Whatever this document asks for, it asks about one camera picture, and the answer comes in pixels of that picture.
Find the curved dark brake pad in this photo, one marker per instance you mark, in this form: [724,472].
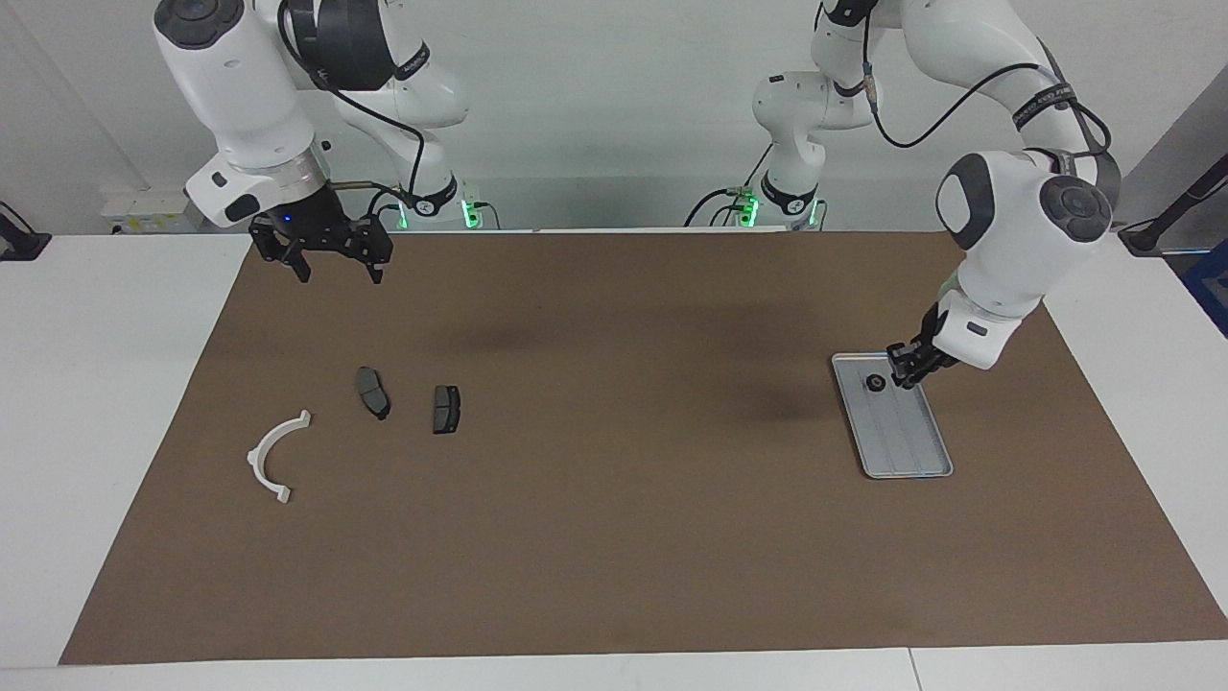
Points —
[372,392]

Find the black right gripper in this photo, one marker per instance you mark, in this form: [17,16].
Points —
[317,226]

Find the silver metal tray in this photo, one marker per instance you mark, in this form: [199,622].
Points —
[907,437]

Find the rectangular dark brake pad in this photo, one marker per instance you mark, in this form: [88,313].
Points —
[447,410]

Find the brown table mat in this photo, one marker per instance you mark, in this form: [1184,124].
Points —
[576,557]

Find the white curved plastic bracket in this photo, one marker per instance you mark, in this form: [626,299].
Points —
[257,464]

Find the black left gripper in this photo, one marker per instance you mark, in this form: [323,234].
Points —
[926,350]

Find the black clamp stand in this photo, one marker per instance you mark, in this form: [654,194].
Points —
[19,242]
[1151,233]

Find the white power strip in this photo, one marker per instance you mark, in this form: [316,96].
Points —
[144,206]

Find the large black bearing gear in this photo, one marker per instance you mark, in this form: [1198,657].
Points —
[876,383]

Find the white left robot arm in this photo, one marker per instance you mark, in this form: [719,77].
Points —
[1017,230]

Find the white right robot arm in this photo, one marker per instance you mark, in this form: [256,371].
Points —
[240,86]

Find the blue box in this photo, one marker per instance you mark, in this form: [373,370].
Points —
[1211,288]

